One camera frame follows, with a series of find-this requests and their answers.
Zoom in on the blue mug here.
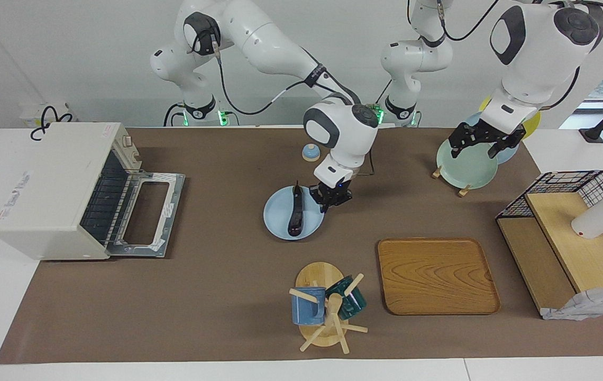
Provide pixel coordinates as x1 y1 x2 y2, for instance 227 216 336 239
290 286 327 326

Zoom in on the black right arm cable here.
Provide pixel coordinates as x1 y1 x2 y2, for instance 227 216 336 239
212 32 361 116

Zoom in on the white power strip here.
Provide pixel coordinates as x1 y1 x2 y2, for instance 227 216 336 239
20 102 78 131

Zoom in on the dark green mug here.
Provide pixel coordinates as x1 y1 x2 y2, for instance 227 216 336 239
325 275 368 321

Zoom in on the beige toaster oven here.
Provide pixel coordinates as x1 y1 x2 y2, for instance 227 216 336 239
0 122 186 261

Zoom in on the light blue round plate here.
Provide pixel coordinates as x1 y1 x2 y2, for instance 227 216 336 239
263 186 326 241

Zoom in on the white plastic cylinder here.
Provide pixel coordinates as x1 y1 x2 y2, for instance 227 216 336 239
571 195 603 240

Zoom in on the dark purple eggplant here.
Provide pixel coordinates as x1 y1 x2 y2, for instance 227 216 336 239
287 180 308 238

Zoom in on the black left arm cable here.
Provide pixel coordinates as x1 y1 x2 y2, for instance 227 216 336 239
406 0 603 101

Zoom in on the rectangular wooden tray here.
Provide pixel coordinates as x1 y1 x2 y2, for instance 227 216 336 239
377 238 501 316

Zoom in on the wooden shelf with wire mesh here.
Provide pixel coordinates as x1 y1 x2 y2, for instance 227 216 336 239
495 169 603 321

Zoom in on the wooden mug tree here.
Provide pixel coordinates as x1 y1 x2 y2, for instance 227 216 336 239
288 261 369 355

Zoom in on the brown table mat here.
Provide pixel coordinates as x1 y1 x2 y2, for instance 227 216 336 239
0 127 603 365

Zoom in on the black oven power cord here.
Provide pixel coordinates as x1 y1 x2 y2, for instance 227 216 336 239
30 105 75 141

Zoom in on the glass oven door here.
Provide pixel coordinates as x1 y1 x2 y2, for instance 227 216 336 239
108 170 186 259

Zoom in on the metal oven rack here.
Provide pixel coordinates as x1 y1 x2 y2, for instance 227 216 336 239
80 150 139 245

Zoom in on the wooden plate rack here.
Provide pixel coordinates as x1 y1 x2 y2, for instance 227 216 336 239
432 165 472 198

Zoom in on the light blue racked plate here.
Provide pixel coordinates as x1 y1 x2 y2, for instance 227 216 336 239
465 111 520 165

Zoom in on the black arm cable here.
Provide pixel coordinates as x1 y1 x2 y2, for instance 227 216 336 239
406 0 603 101
212 32 361 116

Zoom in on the pale green plate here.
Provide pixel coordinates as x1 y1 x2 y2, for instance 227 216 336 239
436 135 499 190

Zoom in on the yellow plate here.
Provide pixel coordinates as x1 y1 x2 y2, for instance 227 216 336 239
479 95 542 140

